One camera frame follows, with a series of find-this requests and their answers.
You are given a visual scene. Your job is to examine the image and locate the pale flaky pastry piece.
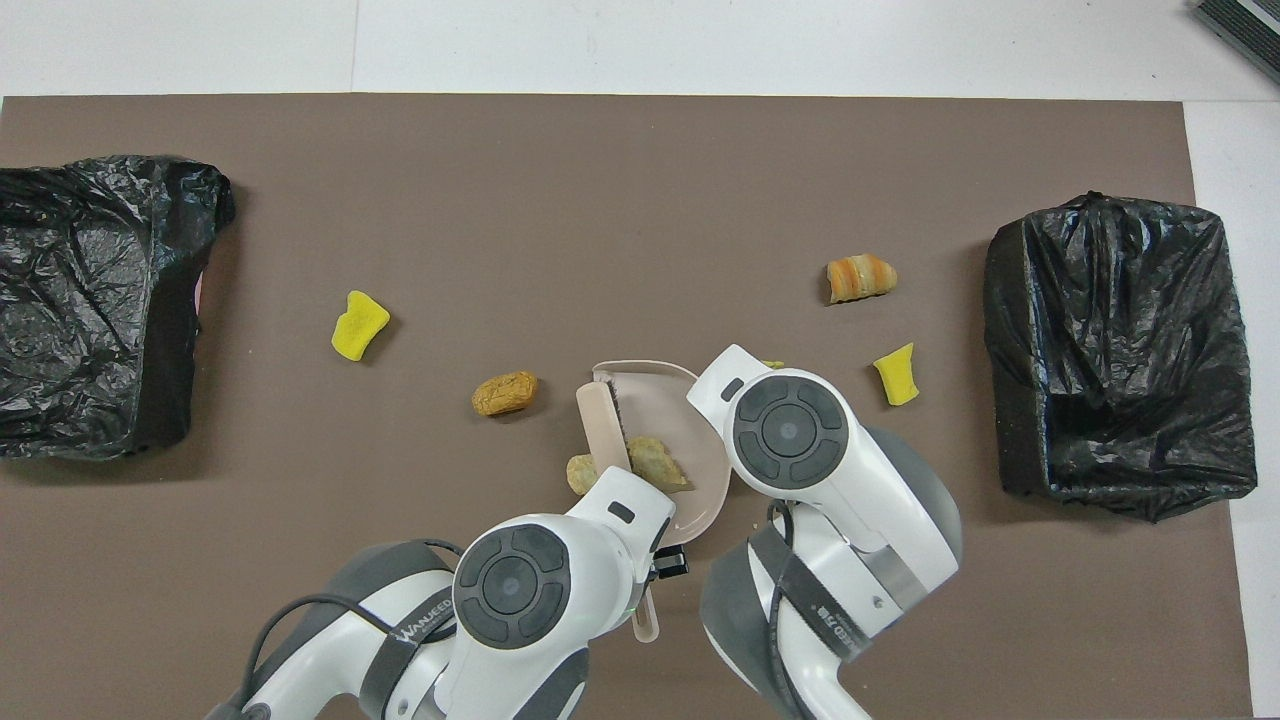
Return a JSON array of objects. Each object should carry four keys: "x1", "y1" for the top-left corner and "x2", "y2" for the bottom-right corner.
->
[{"x1": 625, "y1": 434, "x2": 693, "y2": 493}]

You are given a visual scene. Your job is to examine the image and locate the beige hand brush black bristles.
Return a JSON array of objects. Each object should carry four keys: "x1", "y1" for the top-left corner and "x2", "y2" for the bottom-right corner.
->
[{"x1": 576, "y1": 372, "x2": 663, "y2": 644}]

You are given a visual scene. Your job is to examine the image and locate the beige plastic dustpan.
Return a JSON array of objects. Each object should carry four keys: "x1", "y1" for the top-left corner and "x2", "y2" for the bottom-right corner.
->
[{"x1": 590, "y1": 360, "x2": 733, "y2": 548}]

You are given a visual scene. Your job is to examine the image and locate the brown bread roll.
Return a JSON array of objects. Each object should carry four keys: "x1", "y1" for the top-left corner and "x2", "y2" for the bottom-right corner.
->
[{"x1": 471, "y1": 370, "x2": 540, "y2": 418}]

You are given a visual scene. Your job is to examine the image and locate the black bag-lined trash bin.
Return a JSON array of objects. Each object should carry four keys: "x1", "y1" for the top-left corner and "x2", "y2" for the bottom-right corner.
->
[
  {"x1": 982, "y1": 190, "x2": 1259, "y2": 524},
  {"x1": 0, "y1": 153, "x2": 237, "y2": 463}
]

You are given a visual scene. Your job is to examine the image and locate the striped orange croissant piece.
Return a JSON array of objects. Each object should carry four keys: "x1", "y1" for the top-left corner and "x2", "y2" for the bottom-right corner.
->
[{"x1": 826, "y1": 253, "x2": 899, "y2": 305}]

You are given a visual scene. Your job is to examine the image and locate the brown table mat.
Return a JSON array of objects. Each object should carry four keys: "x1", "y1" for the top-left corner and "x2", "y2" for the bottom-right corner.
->
[{"x1": 0, "y1": 93, "x2": 1256, "y2": 720}]

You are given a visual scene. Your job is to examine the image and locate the dark grey ribbed panel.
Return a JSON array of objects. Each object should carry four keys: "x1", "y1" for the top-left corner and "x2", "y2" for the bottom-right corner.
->
[{"x1": 1193, "y1": 0, "x2": 1280, "y2": 86}]

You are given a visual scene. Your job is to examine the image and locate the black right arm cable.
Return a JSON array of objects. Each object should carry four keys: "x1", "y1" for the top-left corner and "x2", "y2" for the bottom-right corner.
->
[{"x1": 762, "y1": 500, "x2": 806, "y2": 720}]

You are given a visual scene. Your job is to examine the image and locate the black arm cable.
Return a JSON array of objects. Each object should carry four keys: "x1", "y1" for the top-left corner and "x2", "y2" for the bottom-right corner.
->
[
  {"x1": 762, "y1": 500, "x2": 806, "y2": 720},
  {"x1": 230, "y1": 538, "x2": 471, "y2": 720}
]

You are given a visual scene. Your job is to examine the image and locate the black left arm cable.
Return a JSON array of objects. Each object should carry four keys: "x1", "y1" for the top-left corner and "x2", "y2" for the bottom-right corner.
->
[{"x1": 230, "y1": 538, "x2": 471, "y2": 720}]

